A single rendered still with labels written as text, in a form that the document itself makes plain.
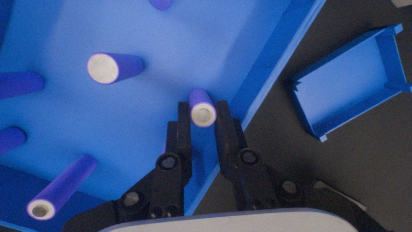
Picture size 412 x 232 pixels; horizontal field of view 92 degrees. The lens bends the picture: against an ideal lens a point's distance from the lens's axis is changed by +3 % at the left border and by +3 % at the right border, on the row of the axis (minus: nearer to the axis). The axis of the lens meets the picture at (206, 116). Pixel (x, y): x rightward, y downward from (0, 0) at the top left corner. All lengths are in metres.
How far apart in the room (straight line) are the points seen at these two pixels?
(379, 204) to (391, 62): 0.56
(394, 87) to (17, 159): 0.87
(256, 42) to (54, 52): 0.17
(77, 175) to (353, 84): 0.75
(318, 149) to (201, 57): 0.67
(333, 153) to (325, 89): 0.24
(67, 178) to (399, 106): 0.92
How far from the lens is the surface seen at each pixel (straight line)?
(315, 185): 0.84
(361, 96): 0.82
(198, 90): 0.17
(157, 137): 0.20
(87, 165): 0.22
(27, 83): 0.21
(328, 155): 0.83
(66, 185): 0.19
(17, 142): 0.24
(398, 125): 0.96
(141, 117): 0.20
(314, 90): 0.71
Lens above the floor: 0.59
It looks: 73 degrees down
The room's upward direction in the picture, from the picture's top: 163 degrees clockwise
